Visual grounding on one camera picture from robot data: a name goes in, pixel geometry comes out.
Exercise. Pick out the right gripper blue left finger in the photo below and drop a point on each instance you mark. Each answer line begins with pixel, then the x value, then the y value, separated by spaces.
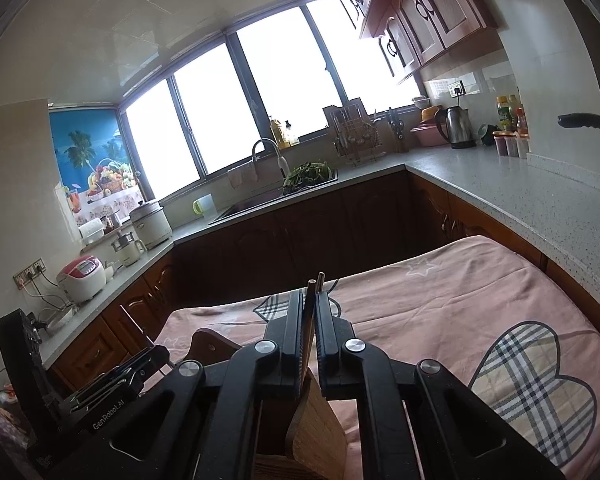
pixel 202 421

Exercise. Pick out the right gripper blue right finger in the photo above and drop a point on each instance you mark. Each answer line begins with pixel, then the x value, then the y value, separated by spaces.
pixel 417 421

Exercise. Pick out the dark patterned wooden chopstick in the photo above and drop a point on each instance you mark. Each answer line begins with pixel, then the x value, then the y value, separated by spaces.
pixel 308 315

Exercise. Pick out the chrome kitchen faucet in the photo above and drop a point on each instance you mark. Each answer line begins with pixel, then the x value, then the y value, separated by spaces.
pixel 271 149

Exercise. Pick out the wooden utensil holder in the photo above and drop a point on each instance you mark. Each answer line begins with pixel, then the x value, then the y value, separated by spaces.
pixel 267 421

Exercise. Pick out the pink tablecloth with plaid hearts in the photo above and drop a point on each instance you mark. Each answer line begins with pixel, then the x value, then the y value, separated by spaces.
pixel 452 304

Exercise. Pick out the red white rice cooker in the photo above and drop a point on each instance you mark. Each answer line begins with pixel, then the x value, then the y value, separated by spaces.
pixel 82 279

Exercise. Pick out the small white electric pot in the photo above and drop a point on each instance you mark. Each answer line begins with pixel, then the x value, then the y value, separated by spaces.
pixel 127 248

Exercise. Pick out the lower wooden cabinets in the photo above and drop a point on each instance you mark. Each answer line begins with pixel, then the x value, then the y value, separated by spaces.
pixel 358 228

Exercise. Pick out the white tall rice cooker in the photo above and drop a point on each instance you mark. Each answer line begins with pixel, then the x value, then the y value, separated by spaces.
pixel 150 223

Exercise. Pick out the grey speckled countertop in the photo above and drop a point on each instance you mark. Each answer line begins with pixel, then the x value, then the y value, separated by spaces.
pixel 557 215

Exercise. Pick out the green leafy vegetables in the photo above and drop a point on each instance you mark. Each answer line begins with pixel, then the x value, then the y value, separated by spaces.
pixel 307 175

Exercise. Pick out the beach fruit poster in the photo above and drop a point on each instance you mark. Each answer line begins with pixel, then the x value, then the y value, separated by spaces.
pixel 95 168

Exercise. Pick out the pink basin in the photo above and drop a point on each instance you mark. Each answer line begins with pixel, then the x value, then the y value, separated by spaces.
pixel 428 135

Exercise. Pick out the dish drying rack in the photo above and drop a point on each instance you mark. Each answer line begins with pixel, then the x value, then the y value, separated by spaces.
pixel 353 133

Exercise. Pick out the spice jars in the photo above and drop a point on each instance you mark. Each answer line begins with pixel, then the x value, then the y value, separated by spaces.
pixel 512 144

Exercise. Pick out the yellow oil bottle on sill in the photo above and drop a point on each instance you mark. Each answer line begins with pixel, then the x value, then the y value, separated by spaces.
pixel 281 135

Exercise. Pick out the knife block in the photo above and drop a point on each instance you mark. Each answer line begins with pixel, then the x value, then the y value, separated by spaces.
pixel 397 127

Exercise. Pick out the stainless electric kettle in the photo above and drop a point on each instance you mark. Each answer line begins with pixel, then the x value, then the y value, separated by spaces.
pixel 454 125

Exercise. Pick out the condiment bottles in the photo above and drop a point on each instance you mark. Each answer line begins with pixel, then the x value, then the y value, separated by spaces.
pixel 511 115

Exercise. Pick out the black wok on stove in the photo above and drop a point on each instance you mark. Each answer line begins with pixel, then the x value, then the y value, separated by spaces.
pixel 579 120

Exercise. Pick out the wall power outlet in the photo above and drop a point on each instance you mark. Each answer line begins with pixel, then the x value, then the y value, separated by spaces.
pixel 30 273

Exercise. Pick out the green handled white jug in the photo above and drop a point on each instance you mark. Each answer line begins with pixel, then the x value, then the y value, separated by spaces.
pixel 204 206

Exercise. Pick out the kitchen window frame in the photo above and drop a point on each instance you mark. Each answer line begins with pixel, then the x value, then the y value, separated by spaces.
pixel 274 74

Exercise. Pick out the upper wooden wall cabinets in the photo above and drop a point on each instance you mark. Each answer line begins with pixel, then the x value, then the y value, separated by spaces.
pixel 413 33

